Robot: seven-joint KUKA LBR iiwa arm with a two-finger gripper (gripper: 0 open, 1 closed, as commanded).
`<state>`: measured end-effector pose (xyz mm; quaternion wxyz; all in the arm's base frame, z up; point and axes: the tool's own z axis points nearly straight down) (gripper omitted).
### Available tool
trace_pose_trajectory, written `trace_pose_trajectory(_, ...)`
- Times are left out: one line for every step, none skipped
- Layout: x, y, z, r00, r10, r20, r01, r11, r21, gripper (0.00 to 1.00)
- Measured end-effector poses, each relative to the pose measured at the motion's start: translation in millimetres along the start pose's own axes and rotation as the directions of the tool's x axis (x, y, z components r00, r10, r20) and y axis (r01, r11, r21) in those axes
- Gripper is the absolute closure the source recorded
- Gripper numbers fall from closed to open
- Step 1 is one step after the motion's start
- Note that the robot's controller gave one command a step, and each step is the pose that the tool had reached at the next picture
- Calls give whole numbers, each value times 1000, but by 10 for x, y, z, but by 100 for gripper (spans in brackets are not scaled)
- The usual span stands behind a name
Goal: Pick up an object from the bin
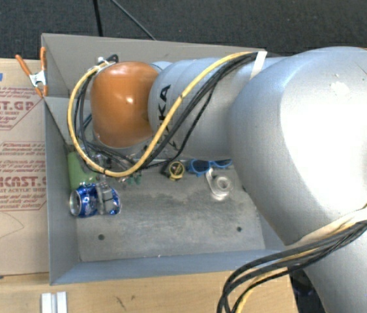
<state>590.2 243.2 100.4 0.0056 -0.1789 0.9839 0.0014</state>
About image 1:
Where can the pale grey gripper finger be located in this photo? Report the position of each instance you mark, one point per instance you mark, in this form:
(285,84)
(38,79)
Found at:
(109,197)
(100,198)

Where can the crushed blue drink can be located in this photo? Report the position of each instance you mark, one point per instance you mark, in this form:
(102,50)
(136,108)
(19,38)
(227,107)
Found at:
(85,204)

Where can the pale green sponge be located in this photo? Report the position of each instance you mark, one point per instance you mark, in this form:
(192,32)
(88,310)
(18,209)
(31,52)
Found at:
(76,171)

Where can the grey metal bin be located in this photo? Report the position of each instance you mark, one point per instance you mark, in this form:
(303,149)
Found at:
(170,227)

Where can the yellow and black tape measure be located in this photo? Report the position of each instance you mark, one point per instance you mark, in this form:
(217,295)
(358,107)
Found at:
(176,169)

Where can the brown cardboard board, red print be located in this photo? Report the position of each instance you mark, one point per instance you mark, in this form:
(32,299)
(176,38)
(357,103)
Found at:
(13,233)

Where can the blue sunglasses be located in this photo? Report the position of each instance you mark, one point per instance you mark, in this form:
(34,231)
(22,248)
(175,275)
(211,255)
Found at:
(199,167)

